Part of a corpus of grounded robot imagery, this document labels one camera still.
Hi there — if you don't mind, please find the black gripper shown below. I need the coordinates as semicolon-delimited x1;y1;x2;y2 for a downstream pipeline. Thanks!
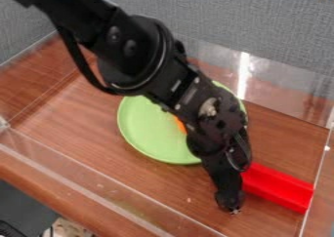
167;76;252;215

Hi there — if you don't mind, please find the red rectangular block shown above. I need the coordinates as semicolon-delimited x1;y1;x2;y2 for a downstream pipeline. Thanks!
242;162;314;215

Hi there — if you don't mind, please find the green plastic plate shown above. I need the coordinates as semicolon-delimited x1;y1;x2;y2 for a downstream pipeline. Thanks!
117;79;249;166

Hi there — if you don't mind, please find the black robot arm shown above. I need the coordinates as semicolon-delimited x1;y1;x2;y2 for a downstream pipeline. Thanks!
14;0;252;214

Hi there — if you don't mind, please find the orange toy carrot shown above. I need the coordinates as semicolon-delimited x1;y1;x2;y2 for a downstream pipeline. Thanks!
174;117;187;134

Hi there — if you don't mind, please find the clear acrylic enclosure wall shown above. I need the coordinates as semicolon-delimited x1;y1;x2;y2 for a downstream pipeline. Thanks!
0;35;334;237

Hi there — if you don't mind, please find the black cable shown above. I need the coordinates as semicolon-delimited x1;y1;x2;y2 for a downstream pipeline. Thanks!
57;25;133;97

